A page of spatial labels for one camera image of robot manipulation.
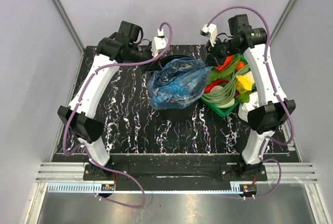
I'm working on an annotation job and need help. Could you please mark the white crumpled paper ball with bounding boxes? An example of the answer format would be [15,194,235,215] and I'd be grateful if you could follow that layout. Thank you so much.
[238,92,259,122]

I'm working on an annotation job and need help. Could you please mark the red chili pepper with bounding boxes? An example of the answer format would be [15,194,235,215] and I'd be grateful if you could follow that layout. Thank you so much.
[204,79,229,94]

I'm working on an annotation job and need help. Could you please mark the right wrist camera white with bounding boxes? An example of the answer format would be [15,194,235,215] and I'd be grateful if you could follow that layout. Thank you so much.
[200,24,217,47]

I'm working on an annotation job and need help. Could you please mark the green vegetable basket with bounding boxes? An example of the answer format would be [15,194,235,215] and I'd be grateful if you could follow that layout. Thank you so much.
[201,54,255,117]

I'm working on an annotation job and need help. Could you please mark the detached blue trash bag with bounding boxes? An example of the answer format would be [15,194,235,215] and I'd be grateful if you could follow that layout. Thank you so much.
[147,56,211,110]

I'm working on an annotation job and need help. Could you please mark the orange carrot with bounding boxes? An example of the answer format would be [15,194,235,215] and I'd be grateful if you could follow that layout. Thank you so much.
[215,55,234,72]

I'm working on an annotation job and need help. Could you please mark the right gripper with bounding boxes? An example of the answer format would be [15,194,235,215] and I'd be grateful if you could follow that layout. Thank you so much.
[203,36,240,68]

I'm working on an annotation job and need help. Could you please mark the green long beans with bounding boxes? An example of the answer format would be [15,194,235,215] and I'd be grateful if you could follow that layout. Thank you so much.
[201,64,250,105]

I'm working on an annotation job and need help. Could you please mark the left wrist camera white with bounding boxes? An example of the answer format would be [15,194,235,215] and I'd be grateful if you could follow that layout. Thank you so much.
[151,29,168,58]

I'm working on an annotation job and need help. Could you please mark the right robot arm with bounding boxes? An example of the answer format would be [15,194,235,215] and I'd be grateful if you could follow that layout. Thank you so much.
[200,14,296,180]

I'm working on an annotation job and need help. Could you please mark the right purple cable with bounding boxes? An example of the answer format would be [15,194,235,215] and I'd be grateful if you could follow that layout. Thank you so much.
[206,5,296,200]

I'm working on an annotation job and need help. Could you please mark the black trash bin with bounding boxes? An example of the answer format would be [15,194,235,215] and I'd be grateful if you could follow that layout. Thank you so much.
[147,55,210,122]

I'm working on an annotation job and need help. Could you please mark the yellow white cabbage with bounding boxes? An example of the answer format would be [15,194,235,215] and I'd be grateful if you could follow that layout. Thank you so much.
[236,71,255,94]

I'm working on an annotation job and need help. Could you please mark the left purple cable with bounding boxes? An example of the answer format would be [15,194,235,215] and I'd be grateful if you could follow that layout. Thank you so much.
[63,22,173,208]

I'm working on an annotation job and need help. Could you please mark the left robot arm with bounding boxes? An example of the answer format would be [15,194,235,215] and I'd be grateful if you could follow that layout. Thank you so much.
[57,21,168,180]

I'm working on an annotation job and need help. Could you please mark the small orange tomato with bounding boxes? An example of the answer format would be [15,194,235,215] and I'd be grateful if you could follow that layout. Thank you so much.
[236,61,246,71]

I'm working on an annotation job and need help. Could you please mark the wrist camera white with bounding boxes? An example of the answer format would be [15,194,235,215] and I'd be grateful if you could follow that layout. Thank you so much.
[200,24,217,47]
[151,29,168,58]

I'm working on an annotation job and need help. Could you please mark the purple cable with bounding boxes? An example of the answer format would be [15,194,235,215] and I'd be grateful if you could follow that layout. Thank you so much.
[63,22,173,208]
[206,5,296,200]

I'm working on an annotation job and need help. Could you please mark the green leafy vegetable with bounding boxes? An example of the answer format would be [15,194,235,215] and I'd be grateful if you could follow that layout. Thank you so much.
[235,91,252,103]

